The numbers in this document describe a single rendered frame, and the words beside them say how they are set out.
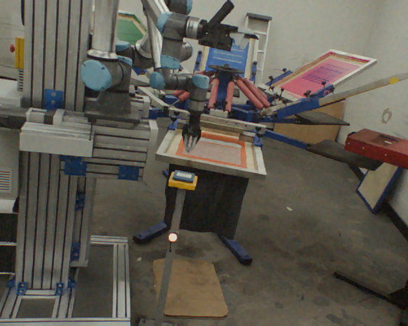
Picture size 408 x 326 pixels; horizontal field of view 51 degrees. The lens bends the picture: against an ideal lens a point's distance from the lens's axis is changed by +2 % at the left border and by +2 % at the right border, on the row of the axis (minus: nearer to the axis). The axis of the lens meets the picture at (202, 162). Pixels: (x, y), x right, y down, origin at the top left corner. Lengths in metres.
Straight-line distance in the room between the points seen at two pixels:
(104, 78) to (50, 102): 0.44
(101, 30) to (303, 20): 5.42
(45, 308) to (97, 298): 0.25
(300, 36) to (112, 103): 5.31
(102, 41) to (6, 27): 6.00
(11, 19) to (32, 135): 5.90
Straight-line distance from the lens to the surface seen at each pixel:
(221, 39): 1.53
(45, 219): 2.25
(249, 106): 3.72
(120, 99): 1.82
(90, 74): 1.68
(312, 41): 6.92
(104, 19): 1.66
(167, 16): 1.59
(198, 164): 2.21
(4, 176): 2.13
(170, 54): 1.58
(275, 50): 6.86
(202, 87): 1.87
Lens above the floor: 1.73
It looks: 20 degrees down
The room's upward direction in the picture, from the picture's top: 11 degrees clockwise
